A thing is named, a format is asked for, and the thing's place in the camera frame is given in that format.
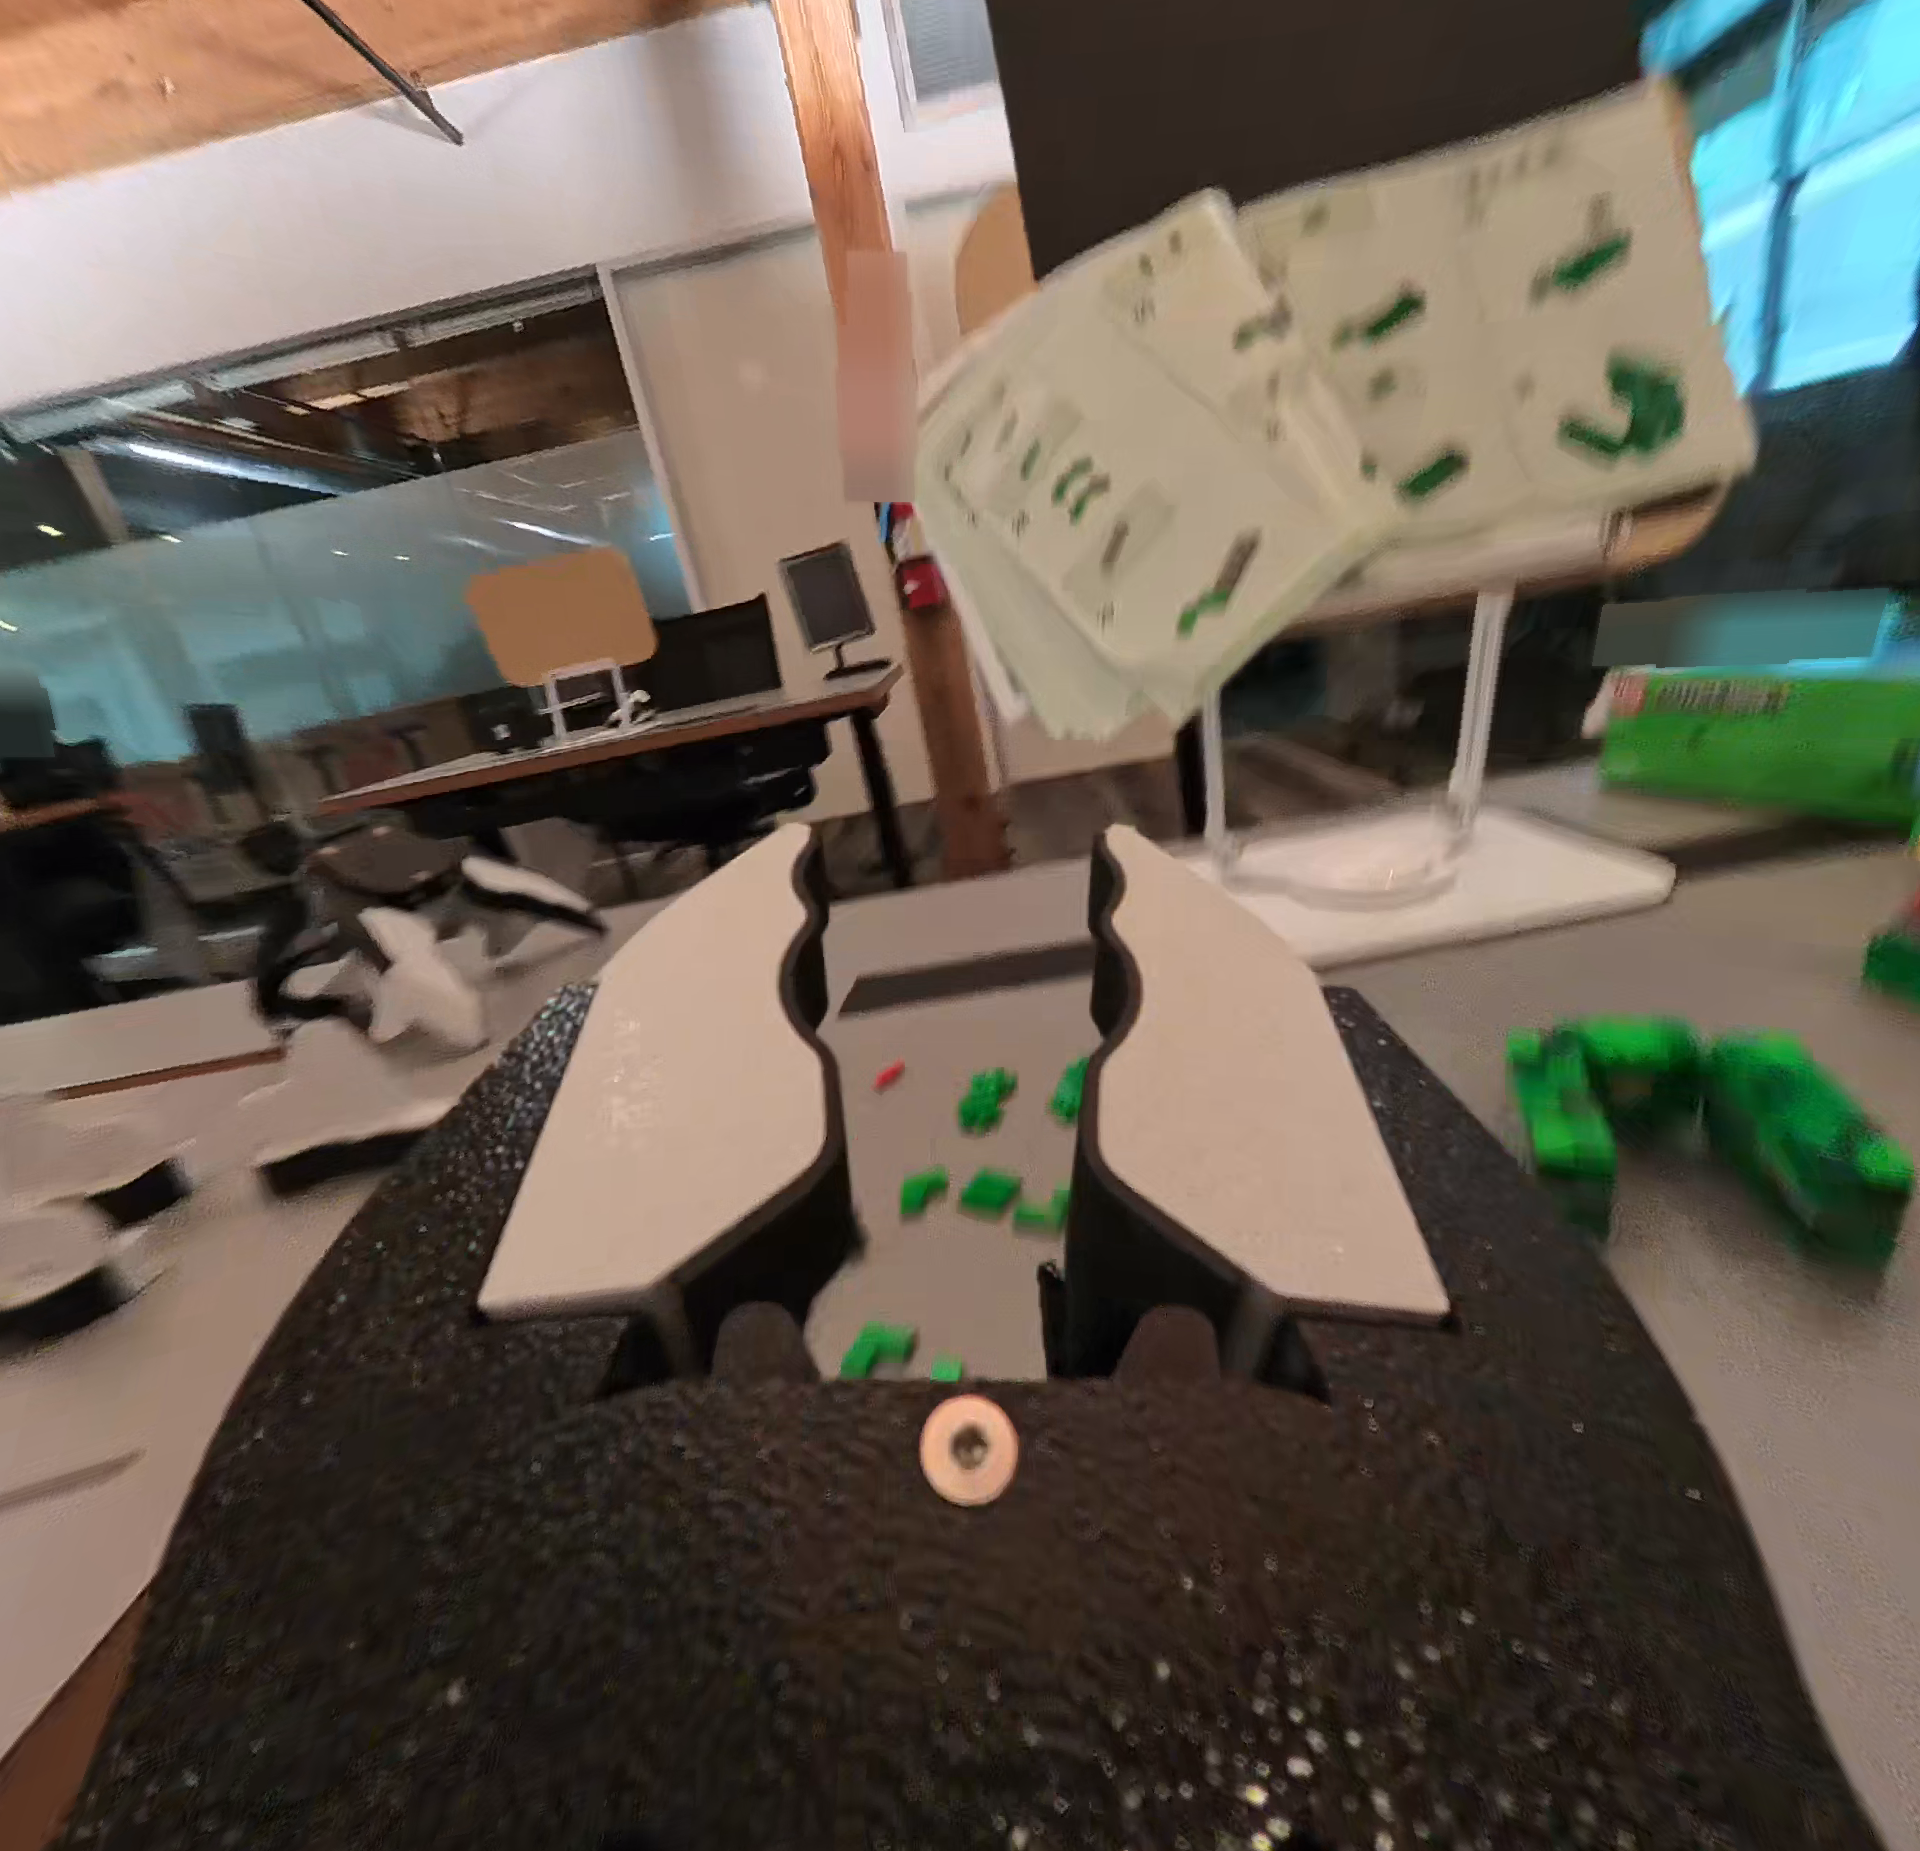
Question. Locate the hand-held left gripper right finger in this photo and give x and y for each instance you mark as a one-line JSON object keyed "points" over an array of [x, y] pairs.
{"points": [[1247, 1131]]}

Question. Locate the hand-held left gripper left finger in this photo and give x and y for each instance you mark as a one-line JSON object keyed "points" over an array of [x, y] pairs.
{"points": [[675, 1131]]}

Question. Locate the wooden-topped office desk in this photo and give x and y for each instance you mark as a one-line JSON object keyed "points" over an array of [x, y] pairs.
{"points": [[631, 734]]}

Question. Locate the grey desk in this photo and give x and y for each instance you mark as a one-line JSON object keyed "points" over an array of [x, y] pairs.
{"points": [[1649, 1356]]}

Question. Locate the green jagged plate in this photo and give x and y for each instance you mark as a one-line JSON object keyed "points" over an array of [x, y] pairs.
{"points": [[989, 1100], [1072, 1089]]}

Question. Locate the small green angled brick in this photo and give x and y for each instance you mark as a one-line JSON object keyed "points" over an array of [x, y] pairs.
{"points": [[922, 1196], [1044, 1211], [990, 1192]]}

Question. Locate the black and white winged shell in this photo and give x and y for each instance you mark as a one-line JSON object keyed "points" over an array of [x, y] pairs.
{"points": [[419, 967]]}

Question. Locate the white wedge on black base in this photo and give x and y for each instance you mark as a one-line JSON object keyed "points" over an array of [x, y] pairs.
{"points": [[92, 1146], [360, 1153], [61, 1281]]}

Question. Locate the black tape strip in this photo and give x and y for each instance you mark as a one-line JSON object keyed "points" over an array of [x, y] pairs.
{"points": [[960, 983]]}

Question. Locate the white and wooden book stand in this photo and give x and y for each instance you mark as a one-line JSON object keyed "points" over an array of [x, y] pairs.
{"points": [[1440, 863]]}

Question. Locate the black office chair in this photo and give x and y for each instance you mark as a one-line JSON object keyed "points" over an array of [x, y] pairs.
{"points": [[719, 795], [92, 875]]}

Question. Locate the U-shaped green brick assembly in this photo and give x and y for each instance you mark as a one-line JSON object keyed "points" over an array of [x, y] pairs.
{"points": [[1771, 1131]]}

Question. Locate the tan board book stand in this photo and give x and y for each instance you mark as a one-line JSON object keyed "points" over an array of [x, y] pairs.
{"points": [[558, 613]]}

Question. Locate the small framed sign holder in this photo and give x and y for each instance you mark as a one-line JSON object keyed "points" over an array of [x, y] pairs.
{"points": [[827, 599]]}

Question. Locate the green toy box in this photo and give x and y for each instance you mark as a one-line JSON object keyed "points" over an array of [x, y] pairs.
{"points": [[1756, 751]]}

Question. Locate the instruction booklet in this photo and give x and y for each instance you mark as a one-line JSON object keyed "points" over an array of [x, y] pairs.
{"points": [[1351, 426]]}

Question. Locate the wooden pillar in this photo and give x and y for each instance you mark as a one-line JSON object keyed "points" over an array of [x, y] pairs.
{"points": [[841, 157]]}

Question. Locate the black panel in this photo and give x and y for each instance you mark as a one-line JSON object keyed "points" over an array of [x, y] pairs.
{"points": [[1275, 82]]}

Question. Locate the black metal rod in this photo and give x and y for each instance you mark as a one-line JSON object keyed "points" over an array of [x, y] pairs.
{"points": [[360, 46]]}

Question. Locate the wall air vent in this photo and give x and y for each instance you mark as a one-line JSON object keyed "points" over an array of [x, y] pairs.
{"points": [[937, 30]]}

